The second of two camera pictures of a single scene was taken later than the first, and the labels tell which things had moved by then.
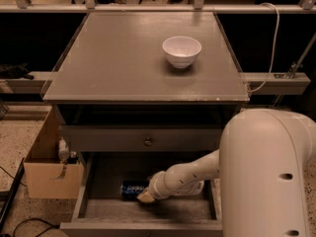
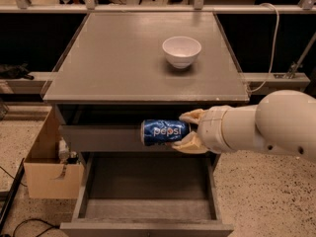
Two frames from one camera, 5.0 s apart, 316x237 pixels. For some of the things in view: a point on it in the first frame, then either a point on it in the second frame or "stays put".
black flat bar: [12, 197] stays put
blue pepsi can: [130, 190] to [157, 131]
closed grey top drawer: [143, 137] stays put
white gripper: [156, 184] to [210, 127]
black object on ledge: [10, 71] stays put
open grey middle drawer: [100, 210] stays put
